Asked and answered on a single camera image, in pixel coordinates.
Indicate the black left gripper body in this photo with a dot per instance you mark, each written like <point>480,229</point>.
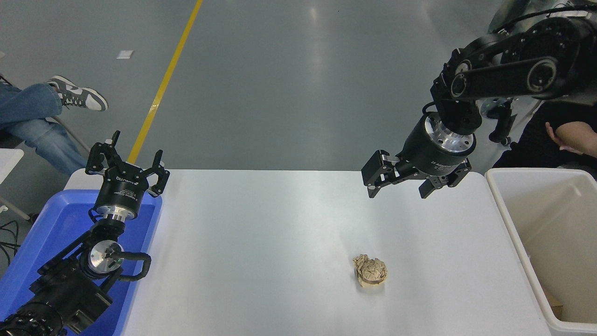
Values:
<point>122,189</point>

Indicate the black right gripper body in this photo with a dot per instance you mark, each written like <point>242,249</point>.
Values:
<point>422,149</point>

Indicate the tan paper ball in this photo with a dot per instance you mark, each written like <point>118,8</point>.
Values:
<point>371,271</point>

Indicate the person's forearm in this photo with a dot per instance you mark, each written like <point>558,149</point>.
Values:
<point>578,135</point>

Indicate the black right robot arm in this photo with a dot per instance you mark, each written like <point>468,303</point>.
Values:
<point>513,74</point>

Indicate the blue plastic tray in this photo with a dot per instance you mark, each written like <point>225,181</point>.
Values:
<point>56,224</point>

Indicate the seated person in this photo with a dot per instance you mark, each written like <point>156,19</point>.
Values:
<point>32,121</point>

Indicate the small white side table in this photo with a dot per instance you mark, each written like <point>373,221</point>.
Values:
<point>9,161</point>

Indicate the person in black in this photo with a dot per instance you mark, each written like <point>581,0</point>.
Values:
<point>536,140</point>

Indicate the large pale plastic bin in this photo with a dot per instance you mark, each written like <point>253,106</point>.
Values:
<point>559,224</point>

